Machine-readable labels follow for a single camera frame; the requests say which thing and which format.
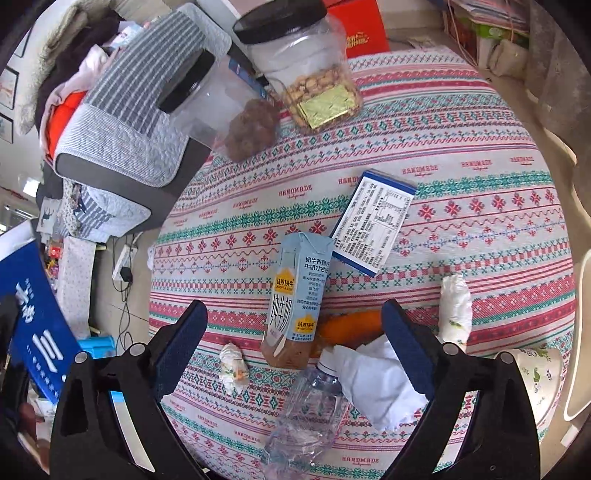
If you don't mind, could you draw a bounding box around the stack of paper bags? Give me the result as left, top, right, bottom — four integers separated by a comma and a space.
443, 0, 531, 40

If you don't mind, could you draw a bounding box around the orange cloth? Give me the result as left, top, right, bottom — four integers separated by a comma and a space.
45, 90, 89, 155

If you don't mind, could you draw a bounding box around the clear plastic bottle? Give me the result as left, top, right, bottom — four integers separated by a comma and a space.
260, 348, 352, 480

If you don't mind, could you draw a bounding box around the white lace curtain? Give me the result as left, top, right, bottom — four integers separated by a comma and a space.
525, 0, 591, 155

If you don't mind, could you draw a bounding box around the green tissue packet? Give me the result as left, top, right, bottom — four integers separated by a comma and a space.
475, 22, 508, 43

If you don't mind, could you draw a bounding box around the pile of clothes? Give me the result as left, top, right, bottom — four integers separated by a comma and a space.
17, 0, 141, 160

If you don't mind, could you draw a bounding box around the small printed tissue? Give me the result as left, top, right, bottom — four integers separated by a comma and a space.
218, 342, 249, 395

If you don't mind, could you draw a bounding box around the floral folded cloth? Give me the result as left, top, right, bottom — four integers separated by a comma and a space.
495, 347, 563, 416

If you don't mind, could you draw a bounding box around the chair with striped quilted cover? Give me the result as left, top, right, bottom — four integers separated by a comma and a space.
52, 9, 232, 241

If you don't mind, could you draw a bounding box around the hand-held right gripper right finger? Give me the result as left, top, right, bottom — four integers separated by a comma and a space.
381, 298, 542, 480

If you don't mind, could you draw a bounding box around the large white tissue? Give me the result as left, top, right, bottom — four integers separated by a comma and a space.
331, 336, 429, 432

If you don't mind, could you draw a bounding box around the white cloth bag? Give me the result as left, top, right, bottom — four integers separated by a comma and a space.
488, 38, 529, 78

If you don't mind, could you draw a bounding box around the white power strip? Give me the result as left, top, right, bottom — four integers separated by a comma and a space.
112, 244, 139, 283

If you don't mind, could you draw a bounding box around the blue and white paper box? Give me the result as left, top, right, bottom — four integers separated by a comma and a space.
331, 170, 417, 278

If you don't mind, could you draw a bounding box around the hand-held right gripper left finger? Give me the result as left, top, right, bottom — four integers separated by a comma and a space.
48, 299, 208, 480

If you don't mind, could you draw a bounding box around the long printed tissue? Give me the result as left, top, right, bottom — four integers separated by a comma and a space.
438, 274, 473, 346

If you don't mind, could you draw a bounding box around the blue printed board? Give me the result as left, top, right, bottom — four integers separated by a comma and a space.
0, 240, 81, 406

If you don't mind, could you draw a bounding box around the peanut jar with black lid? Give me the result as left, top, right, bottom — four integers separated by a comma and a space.
232, 0, 365, 136

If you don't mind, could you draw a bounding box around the red gift box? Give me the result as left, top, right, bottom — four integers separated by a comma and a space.
323, 0, 391, 58

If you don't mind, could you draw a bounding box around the clear jar with brown snacks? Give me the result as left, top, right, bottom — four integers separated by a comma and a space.
158, 47, 281, 163

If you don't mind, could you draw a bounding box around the patterned woven tablecloth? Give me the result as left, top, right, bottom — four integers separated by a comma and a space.
148, 50, 581, 480

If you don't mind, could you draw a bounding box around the blue plastic stool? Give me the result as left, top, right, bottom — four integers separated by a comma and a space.
78, 337, 116, 360

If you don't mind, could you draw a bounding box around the light blue milk carton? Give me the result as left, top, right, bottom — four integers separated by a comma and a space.
260, 232, 335, 370

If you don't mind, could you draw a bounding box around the blue booklet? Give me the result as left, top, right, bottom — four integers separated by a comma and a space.
228, 54, 269, 101

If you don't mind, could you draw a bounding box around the orange carrot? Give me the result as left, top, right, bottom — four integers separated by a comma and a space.
318, 310, 385, 357

